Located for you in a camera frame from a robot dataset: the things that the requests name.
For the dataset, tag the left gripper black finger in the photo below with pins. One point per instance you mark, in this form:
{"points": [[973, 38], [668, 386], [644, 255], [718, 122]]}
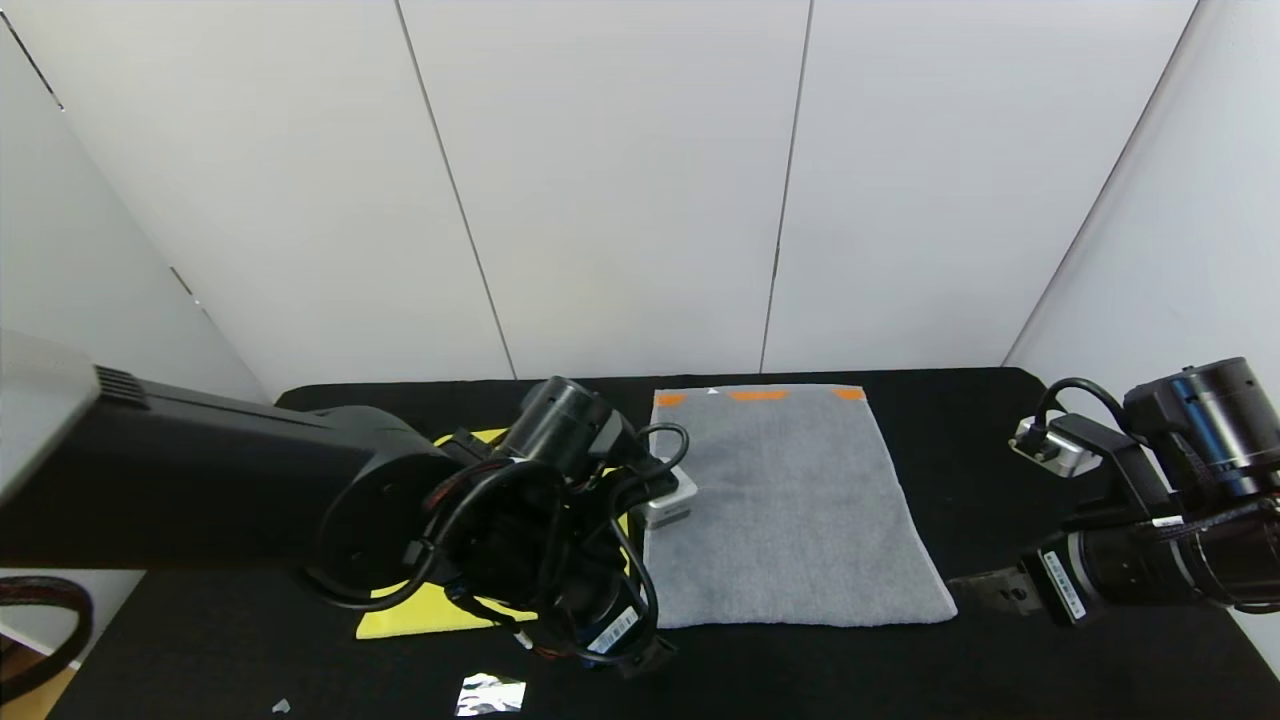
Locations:
{"points": [[650, 657]]}

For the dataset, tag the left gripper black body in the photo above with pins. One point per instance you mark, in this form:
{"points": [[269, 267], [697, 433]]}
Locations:
{"points": [[614, 632]]}

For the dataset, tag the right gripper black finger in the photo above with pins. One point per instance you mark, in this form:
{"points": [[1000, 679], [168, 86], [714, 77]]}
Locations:
{"points": [[995, 592]]}

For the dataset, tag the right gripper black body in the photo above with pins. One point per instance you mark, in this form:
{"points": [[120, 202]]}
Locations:
{"points": [[1058, 582]]}

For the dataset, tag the yellow microfibre towel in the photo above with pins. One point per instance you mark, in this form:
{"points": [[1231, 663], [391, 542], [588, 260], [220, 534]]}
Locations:
{"points": [[420, 608]]}

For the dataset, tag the grey towel with orange stripe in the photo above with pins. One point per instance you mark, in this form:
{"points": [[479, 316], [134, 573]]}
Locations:
{"points": [[800, 510]]}

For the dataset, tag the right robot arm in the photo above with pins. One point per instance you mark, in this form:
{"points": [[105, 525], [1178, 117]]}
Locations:
{"points": [[1220, 420]]}

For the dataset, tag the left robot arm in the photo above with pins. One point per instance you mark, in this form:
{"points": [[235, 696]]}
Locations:
{"points": [[250, 480]]}

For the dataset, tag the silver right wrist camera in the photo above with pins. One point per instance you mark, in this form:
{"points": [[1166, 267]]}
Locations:
{"points": [[1050, 447]]}

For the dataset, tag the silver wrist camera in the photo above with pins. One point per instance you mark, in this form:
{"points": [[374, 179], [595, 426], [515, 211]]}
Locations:
{"points": [[1050, 447], [668, 500]]}

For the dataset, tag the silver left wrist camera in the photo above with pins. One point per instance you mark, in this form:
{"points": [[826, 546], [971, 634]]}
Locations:
{"points": [[668, 500]]}

